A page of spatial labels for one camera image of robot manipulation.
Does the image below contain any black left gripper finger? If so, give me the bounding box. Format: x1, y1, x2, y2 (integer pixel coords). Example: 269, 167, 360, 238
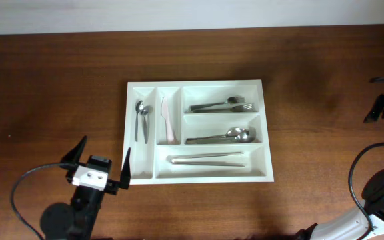
119, 148, 131, 190
61, 135, 87, 164

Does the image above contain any pink plastic knife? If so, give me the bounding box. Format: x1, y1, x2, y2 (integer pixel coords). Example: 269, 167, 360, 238
161, 97, 177, 145

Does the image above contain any small metal teaspoon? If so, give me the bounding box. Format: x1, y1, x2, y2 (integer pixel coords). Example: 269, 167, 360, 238
141, 105, 153, 144
135, 100, 144, 142

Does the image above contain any large metal spoon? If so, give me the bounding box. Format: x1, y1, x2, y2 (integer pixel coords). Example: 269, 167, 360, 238
195, 129, 255, 144
185, 127, 245, 144

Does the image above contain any metal fork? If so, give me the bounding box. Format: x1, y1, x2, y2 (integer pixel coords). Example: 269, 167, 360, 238
189, 96, 245, 111
193, 103, 255, 113

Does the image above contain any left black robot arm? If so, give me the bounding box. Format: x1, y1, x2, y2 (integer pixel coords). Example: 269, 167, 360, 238
40, 136, 129, 240

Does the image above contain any white cutlery tray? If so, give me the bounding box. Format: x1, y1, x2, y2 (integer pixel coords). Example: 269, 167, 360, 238
123, 80, 274, 185

